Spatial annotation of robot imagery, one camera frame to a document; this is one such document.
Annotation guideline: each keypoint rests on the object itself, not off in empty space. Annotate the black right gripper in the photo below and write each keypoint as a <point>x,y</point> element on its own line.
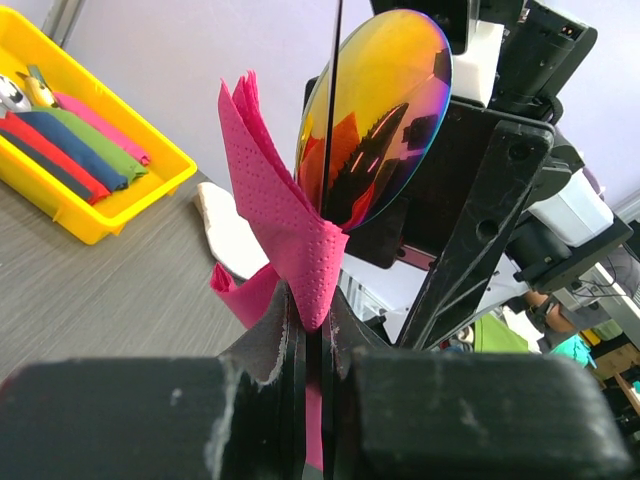
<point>499,184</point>

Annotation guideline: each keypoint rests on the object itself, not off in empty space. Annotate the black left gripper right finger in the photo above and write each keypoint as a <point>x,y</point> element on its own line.
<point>393,413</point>

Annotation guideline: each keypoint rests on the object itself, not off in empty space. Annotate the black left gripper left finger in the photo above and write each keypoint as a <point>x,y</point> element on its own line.
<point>238,415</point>

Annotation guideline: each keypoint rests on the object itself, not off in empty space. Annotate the iridescent spoon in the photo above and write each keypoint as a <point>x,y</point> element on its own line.
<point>393,89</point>

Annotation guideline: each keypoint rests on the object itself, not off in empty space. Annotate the pink paper napkin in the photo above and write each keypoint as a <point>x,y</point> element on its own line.
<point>293,296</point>

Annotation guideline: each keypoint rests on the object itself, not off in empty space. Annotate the iridescent purple knife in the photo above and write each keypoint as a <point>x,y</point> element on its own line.
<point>331,95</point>

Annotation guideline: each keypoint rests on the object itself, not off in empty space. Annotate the red napkin cutlery roll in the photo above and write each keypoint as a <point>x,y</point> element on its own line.
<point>52,159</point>

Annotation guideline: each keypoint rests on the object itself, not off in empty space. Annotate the blue napkin cutlery roll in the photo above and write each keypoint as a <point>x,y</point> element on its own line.
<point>14,100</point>

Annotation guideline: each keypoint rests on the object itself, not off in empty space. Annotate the white cloth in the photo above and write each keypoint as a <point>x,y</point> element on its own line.
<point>229,236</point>

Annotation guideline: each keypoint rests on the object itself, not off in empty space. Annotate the yellow plastic bin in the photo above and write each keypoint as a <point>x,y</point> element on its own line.
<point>21,44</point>

